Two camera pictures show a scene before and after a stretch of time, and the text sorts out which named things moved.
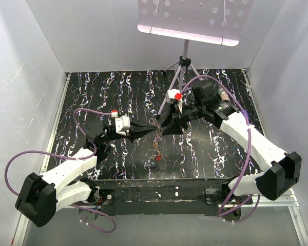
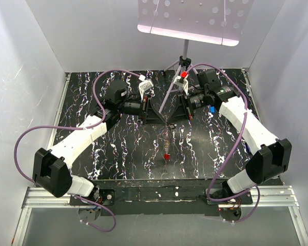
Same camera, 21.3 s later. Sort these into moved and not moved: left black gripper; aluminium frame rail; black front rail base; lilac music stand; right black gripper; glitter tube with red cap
Moved: left black gripper; right black gripper; glitter tube with red cap
Not moved: black front rail base; aluminium frame rail; lilac music stand
